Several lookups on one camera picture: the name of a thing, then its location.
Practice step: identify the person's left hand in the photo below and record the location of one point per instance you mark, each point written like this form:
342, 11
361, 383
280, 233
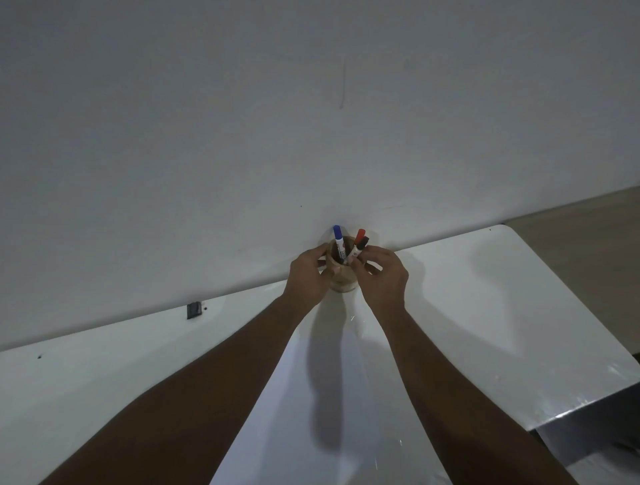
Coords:
305, 282

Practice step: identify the person's right hand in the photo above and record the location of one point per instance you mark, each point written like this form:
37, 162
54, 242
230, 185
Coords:
390, 290

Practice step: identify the round wooden pen holder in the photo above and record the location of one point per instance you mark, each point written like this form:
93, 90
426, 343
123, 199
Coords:
344, 282

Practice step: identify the black capped white marker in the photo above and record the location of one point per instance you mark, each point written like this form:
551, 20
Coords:
363, 243

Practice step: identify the blue capped white marker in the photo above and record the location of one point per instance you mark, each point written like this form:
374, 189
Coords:
338, 234

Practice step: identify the red capped white marker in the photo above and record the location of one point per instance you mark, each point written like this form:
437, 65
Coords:
360, 233

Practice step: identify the white paper sheet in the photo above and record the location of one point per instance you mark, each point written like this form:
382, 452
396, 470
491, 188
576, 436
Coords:
330, 409

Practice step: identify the person's left forearm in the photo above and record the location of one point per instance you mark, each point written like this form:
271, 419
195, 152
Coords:
190, 404

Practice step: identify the person's right forearm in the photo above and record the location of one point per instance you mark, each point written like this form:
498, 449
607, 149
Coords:
465, 414

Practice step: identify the small black clip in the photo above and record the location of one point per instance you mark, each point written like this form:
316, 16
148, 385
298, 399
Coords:
194, 311

